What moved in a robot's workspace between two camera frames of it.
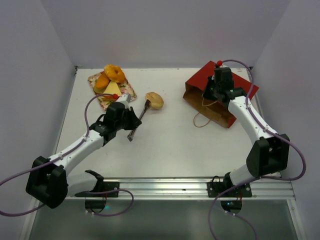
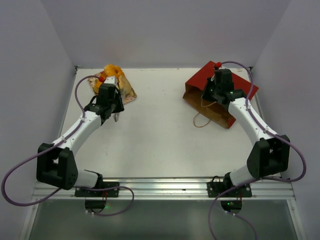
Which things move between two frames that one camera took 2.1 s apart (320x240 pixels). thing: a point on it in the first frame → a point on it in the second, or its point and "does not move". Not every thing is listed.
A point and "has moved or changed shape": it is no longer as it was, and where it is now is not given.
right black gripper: x=208 y=90 does not move
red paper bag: x=214 y=110 does not move
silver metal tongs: x=147 y=105 has moved or changed shape
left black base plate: x=107 y=186 does not move
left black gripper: x=134 y=119 → x=120 y=107
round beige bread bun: x=156 y=100 → x=125 y=86
